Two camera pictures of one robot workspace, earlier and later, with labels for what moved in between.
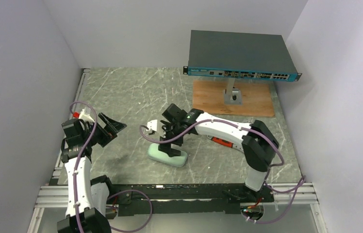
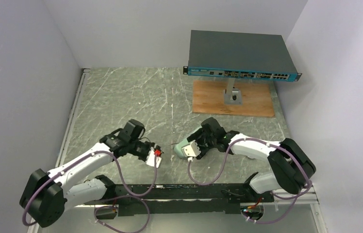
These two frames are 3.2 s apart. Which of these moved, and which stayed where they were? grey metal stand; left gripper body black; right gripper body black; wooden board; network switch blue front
Moved: right gripper body black; left gripper body black
Stayed: network switch blue front; wooden board; grey metal stand
